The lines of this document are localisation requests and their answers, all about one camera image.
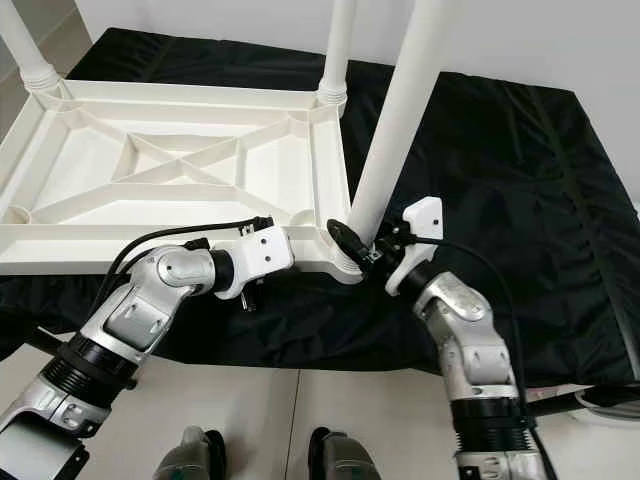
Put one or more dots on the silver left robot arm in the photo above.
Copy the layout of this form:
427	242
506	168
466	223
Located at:
145	305

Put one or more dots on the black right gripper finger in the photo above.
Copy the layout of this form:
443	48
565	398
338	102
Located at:
350	240

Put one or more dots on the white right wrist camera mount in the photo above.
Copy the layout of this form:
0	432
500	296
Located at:
425	222

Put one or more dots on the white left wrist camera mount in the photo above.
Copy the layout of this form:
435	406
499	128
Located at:
265	250

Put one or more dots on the white plastic table top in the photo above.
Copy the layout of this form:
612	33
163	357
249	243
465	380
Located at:
60	205

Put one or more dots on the grey robot foot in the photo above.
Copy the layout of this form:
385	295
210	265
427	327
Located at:
192	455
345	457

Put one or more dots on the grey robot left foot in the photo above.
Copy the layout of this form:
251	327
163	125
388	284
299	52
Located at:
192	455

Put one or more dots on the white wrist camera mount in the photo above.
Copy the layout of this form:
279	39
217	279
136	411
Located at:
425	222
265	250

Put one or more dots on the black cloth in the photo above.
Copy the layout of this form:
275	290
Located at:
530	230

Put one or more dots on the grey robot right foot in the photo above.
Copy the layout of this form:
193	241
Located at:
345	457

